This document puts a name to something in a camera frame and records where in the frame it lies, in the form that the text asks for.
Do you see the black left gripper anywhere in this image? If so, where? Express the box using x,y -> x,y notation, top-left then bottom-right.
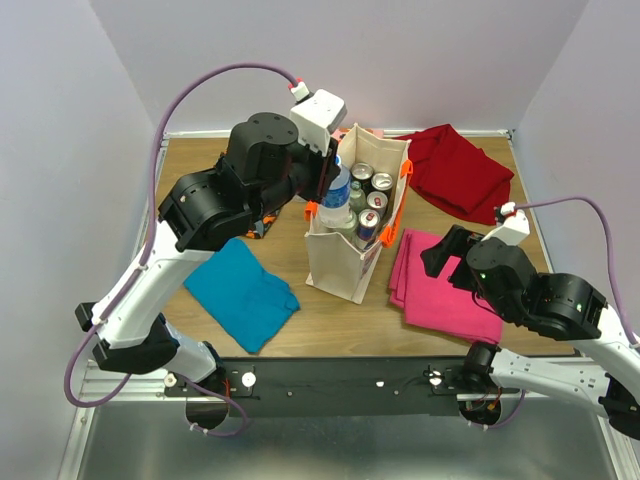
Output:
249,125 -> 342,221

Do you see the beige canvas tote bag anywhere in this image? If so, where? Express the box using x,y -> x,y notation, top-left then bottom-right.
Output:
305,125 -> 413,304

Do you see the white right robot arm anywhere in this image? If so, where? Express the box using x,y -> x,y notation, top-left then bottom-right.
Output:
420,218 -> 639,439

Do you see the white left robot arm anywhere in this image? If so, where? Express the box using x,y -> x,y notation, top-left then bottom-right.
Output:
76,105 -> 345,395

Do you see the light pink printed cloth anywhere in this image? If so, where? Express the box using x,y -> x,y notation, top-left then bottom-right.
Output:
332,128 -> 384,141

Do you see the red bull can middle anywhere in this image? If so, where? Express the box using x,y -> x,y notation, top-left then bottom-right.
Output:
367,191 -> 388,217

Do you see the red bull can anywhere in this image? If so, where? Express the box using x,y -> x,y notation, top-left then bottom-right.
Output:
356,209 -> 380,250
367,191 -> 388,217

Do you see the red bull can front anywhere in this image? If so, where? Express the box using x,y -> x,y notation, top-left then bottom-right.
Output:
356,209 -> 380,250

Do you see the magenta folded cloth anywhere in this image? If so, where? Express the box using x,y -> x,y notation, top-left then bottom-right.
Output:
389,228 -> 503,344

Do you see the green glass bottle front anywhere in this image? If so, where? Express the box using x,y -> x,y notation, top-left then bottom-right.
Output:
339,224 -> 358,246

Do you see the dark red cloth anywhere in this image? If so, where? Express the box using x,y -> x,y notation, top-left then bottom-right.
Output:
401,124 -> 514,225

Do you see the orange camouflage cloth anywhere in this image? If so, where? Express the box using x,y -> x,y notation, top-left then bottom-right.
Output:
245,208 -> 281,239

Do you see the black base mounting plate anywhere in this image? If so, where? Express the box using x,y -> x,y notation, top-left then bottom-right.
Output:
164,355 -> 531,419

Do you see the teal folded cloth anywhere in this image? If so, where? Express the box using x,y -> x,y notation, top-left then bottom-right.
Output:
184,238 -> 300,354

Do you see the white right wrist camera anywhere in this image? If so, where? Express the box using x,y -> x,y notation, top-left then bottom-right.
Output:
488,202 -> 530,246

